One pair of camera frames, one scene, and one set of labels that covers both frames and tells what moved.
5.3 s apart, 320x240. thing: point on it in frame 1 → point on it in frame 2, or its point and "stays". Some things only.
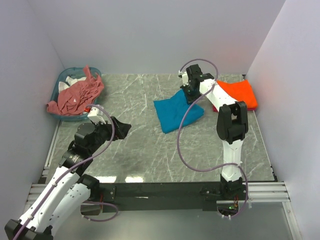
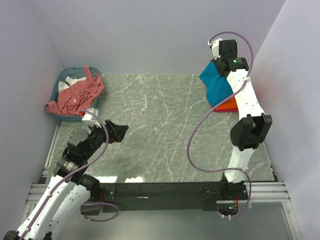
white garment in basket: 62,85 stays
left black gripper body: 103,132 stays
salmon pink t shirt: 74,98 stays
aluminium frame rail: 271,192 stays
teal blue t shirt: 171,112 → 218,88
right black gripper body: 188,90 → 216,62
